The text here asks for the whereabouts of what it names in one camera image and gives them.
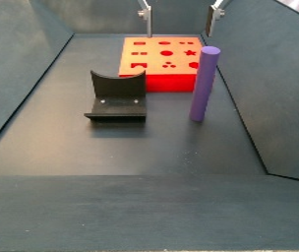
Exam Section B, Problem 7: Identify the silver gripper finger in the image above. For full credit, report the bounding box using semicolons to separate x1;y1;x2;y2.
138;0;153;37
206;0;226;36

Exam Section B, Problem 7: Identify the purple round cylinder peg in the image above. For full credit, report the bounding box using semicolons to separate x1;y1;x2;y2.
189;46;221;122

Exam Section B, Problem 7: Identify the red shape-sorting board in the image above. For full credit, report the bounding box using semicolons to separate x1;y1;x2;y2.
118;36;202;93

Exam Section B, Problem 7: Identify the black curved cradle holder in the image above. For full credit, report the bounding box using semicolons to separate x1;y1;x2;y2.
84;71;147;120

